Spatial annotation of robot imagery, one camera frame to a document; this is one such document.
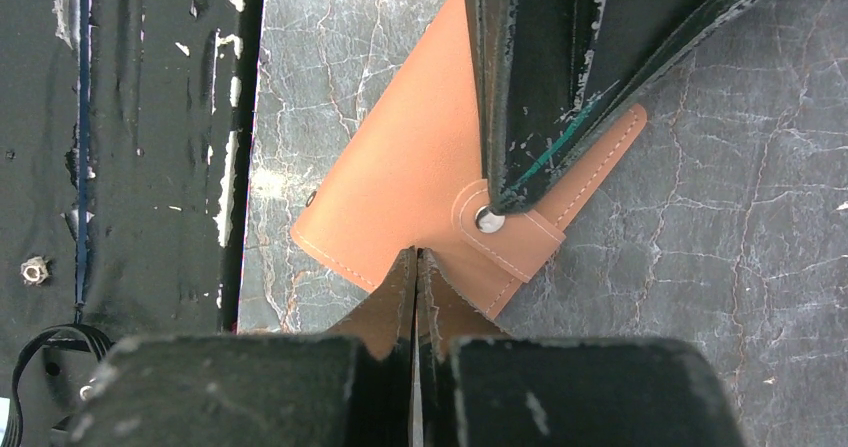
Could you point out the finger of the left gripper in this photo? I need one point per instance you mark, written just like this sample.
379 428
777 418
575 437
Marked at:
565 69
491 27

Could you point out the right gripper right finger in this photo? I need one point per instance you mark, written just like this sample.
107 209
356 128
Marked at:
483 387

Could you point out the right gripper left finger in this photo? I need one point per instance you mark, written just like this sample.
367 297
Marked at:
348 386

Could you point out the brown leather card holder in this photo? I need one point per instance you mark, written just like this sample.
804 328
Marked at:
411 177

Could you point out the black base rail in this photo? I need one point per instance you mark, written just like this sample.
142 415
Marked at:
125 135

